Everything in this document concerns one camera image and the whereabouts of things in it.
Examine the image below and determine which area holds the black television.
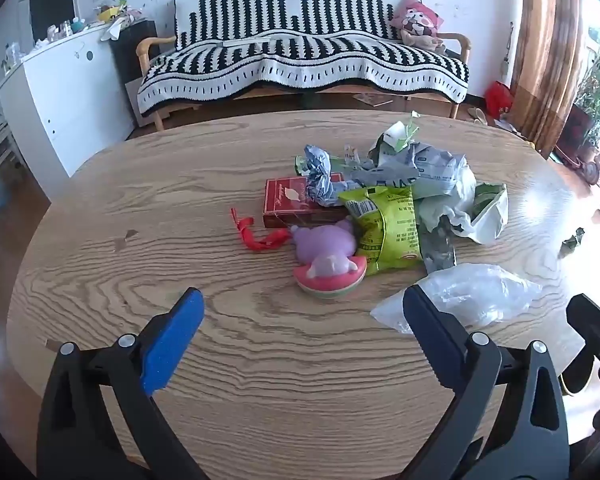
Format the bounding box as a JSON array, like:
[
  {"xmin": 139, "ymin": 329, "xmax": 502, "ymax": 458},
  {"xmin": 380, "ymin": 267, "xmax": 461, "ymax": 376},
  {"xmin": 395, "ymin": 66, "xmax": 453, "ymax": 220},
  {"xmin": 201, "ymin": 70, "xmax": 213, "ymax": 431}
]
[{"xmin": 29, "ymin": 0, "xmax": 76, "ymax": 43}]

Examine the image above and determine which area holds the white plastic bag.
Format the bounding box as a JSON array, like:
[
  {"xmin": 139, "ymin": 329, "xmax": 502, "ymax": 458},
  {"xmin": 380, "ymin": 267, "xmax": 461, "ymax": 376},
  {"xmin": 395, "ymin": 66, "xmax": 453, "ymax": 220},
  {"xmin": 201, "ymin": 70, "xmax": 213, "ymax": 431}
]
[{"xmin": 417, "ymin": 180, "xmax": 510, "ymax": 245}]

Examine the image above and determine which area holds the pile of colourful clutter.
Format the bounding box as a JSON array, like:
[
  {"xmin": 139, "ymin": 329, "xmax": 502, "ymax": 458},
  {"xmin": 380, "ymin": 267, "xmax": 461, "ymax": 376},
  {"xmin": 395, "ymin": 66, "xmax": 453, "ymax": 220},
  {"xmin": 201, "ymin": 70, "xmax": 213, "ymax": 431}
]
[{"xmin": 92, "ymin": 0, "xmax": 148, "ymax": 41}]

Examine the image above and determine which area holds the flat cardboard piece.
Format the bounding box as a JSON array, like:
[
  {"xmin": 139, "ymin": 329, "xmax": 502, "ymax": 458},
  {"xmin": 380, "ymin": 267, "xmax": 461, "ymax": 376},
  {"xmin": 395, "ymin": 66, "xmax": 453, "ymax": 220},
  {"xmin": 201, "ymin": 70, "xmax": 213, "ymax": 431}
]
[{"xmin": 352, "ymin": 91, "xmax": 396, "ymax": 107}]

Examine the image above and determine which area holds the dark grey wrapper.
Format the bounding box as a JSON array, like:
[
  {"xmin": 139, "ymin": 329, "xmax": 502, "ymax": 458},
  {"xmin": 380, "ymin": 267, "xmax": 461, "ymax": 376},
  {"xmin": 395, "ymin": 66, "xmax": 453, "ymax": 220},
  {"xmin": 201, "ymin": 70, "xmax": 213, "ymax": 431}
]
[{"xmin": 420, "ymin": 215, "xmax": 458, "ymax": 276}]

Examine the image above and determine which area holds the beige plush toy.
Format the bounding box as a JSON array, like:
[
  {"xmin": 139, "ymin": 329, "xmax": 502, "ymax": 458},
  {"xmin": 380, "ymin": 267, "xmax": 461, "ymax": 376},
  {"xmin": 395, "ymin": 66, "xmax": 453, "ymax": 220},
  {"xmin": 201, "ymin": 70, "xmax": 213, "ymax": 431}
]
[{"xmin": 400, "ymin": 27, "xmax": 448, "ymax": 54}]

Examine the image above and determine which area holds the green snack packet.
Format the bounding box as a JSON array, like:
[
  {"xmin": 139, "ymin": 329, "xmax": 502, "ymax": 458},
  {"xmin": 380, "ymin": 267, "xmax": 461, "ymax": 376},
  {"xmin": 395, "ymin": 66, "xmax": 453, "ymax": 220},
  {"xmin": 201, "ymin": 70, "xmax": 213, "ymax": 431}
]
[{"xmin": 337, "ymin": 185, "xmax": 426, "ymax": 276}]

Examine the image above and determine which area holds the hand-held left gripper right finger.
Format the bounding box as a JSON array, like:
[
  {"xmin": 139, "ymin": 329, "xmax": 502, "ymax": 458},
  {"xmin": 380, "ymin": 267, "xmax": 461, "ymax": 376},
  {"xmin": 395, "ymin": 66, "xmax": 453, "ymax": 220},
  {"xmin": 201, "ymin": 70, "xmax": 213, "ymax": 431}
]
[{"xmin": 402, "ymin": 284, "xmax": 571, "ymax": 480}]

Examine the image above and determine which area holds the black speaker box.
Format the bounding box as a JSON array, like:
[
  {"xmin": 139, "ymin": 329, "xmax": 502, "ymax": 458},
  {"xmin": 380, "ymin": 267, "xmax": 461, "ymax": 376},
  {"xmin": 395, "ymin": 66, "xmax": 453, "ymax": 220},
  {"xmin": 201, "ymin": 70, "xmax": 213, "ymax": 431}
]
[{"xmin": 109, "ymin": 20, "xmax": 161, "ymax": 111}]

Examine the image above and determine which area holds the green wrapper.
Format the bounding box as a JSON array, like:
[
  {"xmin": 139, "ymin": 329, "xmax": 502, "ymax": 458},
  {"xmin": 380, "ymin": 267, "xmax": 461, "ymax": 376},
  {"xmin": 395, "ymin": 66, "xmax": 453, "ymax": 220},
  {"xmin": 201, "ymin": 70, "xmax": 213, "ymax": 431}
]
[{"xmin": 559, "ymin": 227, "xmax": 586, "ymax": 260}]

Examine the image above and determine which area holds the pink cartoon cushion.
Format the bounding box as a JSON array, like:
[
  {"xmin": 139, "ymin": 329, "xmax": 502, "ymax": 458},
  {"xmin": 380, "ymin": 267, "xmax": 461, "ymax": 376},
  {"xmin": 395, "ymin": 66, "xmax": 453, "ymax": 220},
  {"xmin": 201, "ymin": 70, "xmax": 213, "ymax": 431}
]
[{"xmin": 390, "ymin": 0, "xmax": 445, "ymax": 36}]

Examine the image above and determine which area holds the red cardboard box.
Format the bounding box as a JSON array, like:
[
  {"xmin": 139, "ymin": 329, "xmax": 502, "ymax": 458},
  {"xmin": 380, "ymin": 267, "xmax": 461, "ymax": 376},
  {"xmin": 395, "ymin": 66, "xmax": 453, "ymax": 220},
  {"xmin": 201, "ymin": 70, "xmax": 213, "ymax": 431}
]
[{"xmin": 262, "ymin": 172, "xmax": 348, "ymax": 229}]

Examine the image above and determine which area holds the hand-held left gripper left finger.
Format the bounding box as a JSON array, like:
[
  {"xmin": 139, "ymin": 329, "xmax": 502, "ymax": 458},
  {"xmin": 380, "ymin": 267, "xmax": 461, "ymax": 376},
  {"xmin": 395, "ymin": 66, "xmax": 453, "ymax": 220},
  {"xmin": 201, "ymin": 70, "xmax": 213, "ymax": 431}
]
[{"xmin": 36, "ymin": 287, "xmax": 208, "ymax": 480}]

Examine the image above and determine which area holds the purple pig watermelon toy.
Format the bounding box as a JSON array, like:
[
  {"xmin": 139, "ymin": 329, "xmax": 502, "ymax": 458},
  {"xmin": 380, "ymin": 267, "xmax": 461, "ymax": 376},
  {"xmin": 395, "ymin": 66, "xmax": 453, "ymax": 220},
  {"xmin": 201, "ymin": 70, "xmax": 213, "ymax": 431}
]
[{"xmin": 289, "ymin": 216, "xmax": 368, "ymax": 303}]

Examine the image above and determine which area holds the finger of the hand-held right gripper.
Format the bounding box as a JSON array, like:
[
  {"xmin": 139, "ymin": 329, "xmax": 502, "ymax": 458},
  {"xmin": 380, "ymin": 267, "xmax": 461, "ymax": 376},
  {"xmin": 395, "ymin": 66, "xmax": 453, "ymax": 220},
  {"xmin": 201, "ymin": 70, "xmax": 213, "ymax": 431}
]
[{"xmin": 566, "ymin": 294, "xmax": 600, "ymax": 358}]

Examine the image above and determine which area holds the small white printed wrapper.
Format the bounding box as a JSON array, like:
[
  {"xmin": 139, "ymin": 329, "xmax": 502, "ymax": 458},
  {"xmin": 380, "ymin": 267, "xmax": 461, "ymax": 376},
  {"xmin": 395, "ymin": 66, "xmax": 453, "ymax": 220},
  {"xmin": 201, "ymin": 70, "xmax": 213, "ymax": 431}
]
[{"xmin": 340, "ymin": 142, "xmax": 376, "ymax": 171}]

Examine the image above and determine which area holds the white cabinet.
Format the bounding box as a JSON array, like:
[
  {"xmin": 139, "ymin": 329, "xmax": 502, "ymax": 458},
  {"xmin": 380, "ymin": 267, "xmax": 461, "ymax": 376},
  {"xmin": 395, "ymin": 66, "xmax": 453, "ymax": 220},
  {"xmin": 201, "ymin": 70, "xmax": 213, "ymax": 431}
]
[{"xmin": 0, "ymin": 22, "xmax": 136, "ymax": 201}]

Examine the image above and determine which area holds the clear plastic bag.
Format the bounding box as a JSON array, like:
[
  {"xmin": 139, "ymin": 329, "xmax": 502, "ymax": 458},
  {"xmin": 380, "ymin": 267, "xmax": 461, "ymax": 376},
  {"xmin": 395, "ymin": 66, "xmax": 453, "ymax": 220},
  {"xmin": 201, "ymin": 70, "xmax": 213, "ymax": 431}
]
[{"xmin": 370, "ymin": 262, "xmax": 543, "ymax": 335}]

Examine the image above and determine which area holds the red ribbon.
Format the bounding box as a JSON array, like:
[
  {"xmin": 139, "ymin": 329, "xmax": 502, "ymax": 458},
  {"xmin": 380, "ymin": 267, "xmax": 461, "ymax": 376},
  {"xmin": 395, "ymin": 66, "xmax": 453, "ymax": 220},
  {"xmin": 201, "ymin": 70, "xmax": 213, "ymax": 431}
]
[{"xmin": 230, "ymin": 206, "xmax": 293, "ymax": 252}]

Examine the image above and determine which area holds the sofa with striped blanket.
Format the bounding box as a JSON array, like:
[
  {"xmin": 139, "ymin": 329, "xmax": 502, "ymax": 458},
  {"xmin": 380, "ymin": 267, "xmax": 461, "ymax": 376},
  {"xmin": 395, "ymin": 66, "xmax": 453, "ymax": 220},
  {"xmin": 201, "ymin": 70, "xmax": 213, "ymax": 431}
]
[{"xmin": 137, "ymin": 0, "xmax": 471, "ymax": 117}]

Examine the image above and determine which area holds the white green carton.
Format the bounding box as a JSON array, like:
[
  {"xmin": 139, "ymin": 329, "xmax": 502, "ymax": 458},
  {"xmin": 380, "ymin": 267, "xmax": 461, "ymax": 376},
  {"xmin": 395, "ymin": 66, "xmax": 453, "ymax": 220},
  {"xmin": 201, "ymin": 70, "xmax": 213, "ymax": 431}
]
[{"xmin": 370, "ymin": 110, "xmax": 421, "ymax": 161}]

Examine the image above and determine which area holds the group of small bottles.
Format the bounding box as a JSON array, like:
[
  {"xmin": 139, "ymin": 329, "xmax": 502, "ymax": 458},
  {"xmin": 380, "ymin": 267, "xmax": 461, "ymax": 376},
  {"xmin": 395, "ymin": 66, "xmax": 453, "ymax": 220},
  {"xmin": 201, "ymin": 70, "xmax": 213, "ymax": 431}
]
[{"xmin": 45, "ymin": 17, "xmax": 88, "ymax": 41}]

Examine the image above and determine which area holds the grey leaning board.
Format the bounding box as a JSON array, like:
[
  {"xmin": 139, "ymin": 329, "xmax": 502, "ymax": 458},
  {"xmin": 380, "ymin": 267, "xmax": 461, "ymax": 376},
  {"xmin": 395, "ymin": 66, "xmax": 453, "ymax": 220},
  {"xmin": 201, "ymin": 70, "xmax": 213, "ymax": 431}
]
[{"xmin": 125, "ymin": 80, "xmax": 153, "ymax": 128}]

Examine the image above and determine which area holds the grey courier bag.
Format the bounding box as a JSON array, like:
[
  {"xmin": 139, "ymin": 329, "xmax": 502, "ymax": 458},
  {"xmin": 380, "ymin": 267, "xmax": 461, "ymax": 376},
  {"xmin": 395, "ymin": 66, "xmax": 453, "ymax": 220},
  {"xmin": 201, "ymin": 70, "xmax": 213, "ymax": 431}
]
[{"xmin": 350, "ymin": 141, "xmax": 476, "ymax": 201}]

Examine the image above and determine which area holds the blue-grey wrapper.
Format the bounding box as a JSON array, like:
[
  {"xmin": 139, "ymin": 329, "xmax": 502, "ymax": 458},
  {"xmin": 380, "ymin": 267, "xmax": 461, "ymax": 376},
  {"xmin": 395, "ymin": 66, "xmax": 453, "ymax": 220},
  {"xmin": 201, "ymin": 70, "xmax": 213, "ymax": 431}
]
[{"xmin": 302, "ymin": 144, "xmax": 348, "ymax": 208}]

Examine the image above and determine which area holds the red bag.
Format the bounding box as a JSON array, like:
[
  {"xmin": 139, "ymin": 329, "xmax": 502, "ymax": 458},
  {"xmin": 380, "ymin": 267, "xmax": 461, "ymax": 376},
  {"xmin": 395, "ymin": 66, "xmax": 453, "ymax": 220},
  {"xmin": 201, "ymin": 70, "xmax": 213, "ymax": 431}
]
[{"xmin": 485, "ymin": 80, "xmax": 515, "ymax": 116}]

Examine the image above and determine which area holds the brown curtain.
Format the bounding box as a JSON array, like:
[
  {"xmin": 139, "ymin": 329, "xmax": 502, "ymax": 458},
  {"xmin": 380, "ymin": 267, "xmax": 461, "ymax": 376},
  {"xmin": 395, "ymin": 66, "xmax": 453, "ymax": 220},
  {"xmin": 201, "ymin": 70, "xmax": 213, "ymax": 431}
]
[{"xmin": 510, "ymin": 0, "xmax": 588, "ymax": 153}]

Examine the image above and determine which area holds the wooden sofa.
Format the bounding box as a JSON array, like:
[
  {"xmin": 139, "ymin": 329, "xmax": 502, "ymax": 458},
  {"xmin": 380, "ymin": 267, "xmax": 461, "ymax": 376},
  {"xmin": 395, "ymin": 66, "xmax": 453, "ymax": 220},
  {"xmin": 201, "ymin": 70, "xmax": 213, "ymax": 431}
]
[{"xmin": 136, "ymin": 32, "xmax": 473, "ymax": 131}]

